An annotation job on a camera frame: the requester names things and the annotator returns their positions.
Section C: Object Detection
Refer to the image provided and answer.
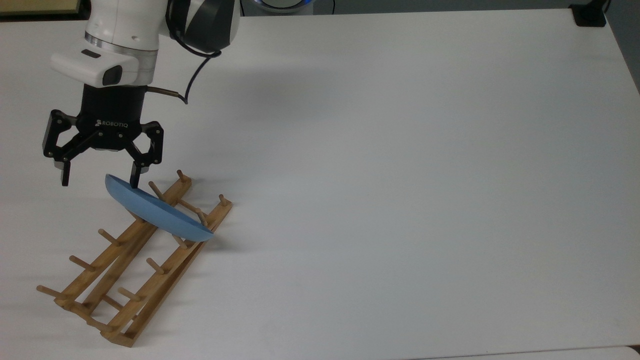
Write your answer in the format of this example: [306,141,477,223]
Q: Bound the black clamp camera stand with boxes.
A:
[570,0,612,28]

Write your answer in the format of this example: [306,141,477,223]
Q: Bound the yellow brown board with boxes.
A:
[0,0,82,20]

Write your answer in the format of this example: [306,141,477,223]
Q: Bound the wooden plate rack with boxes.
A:
[36,169,234,348]

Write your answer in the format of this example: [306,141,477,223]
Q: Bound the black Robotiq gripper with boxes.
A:
[42,84,165,190]

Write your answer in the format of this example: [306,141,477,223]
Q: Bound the blue plastic plate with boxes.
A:
[104,173,215,243]

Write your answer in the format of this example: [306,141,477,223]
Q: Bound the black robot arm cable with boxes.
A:
[165,0,224,106]

